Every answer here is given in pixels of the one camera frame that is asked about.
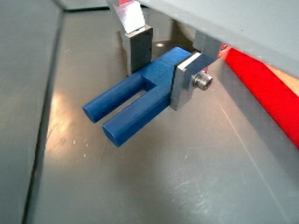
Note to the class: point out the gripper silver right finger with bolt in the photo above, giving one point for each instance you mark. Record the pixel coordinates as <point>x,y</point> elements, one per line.
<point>190,73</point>

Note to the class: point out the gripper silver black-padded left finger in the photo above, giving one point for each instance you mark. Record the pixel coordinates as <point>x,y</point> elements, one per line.
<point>137,33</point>

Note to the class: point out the dark blue square-circle object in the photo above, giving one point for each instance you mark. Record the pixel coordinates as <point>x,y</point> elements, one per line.
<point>154,80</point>

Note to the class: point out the red shape-sorter block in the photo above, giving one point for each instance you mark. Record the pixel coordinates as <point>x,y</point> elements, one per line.
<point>276,96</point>

